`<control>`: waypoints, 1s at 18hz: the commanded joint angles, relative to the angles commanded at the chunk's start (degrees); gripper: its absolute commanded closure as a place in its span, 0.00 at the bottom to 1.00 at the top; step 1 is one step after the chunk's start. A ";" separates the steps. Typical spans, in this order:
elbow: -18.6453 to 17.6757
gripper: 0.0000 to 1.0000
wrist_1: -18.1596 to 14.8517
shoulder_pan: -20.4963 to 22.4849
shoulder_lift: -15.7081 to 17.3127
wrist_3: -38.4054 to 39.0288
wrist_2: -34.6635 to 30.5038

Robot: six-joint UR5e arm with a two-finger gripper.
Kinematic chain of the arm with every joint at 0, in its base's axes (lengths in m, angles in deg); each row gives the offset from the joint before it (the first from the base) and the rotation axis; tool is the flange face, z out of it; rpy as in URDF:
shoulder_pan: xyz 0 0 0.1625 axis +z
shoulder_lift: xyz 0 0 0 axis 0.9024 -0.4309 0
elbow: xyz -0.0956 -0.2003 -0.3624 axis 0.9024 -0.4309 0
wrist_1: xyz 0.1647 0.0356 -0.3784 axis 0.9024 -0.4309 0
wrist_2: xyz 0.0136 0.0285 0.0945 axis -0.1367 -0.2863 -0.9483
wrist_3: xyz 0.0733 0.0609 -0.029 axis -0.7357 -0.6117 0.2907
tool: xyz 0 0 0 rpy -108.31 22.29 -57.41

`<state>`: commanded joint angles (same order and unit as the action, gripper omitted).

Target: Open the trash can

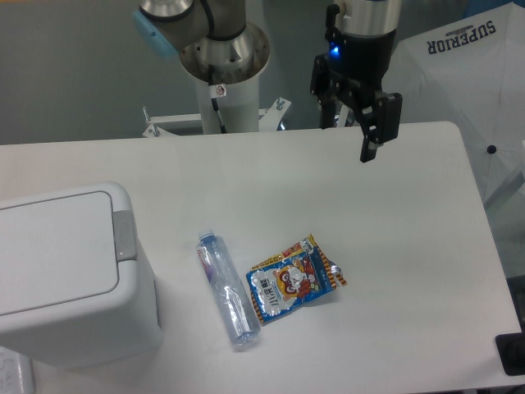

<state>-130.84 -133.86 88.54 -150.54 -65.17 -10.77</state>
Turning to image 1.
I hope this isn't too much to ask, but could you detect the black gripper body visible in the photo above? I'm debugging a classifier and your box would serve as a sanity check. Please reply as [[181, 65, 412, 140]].
[[325, 3, 397, 108]]

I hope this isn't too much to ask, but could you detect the black cable on pedestal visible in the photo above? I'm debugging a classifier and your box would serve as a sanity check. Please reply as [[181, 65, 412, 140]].
[[207, 65, 228, 135]]

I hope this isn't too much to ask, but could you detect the white trash can body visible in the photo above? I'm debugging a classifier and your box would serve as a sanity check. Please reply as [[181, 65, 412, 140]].
[[0, 181, 164, 370]]

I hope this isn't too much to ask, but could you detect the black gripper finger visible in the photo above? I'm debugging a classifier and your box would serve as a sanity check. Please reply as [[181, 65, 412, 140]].
[[354, 92, 403, 163], [310, 53, 338, 129]]

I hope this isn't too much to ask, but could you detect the white umbrella with text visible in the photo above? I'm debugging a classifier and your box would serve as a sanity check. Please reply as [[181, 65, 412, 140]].
[[382, 2, 524, 200]]

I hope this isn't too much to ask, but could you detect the black device at edge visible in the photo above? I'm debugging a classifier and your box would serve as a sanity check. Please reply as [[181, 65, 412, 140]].
[[495, 332, 524, 376]]

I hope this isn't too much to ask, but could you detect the blue snack bag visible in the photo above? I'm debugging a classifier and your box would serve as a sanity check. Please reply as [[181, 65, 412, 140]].
[[246, 235, 347, 325]]

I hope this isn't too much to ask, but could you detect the white trash can lid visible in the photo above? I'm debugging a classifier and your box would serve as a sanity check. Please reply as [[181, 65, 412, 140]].
[[1, 190, 136, 315]]

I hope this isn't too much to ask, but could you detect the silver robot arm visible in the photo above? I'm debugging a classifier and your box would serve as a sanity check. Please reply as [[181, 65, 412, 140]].
[[133, 1, 403, 163]]

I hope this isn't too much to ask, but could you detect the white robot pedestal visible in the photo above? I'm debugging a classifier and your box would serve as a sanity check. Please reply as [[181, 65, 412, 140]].
[[143, 76, 292, 138]]

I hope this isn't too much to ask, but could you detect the clear plastic water bottle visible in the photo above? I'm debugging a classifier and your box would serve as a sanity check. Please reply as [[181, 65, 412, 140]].
[[196, 229, 261, 348]]

